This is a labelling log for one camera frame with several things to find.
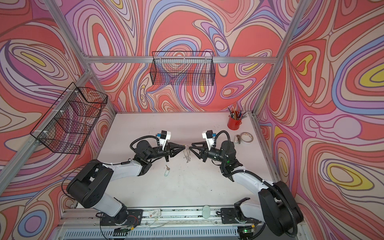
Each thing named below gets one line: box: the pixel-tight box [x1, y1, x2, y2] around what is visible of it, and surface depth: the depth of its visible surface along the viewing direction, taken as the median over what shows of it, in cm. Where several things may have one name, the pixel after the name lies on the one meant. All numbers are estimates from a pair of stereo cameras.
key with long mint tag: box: [164, 164, 171, 177], surface depth 90 cm
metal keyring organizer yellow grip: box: [183, 144, 191, 164], surface depth 76 cm
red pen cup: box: [227, 115, 242, 131], surface depth 112 cm
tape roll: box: [240, 132, 254, 143], surface depth 106 cm
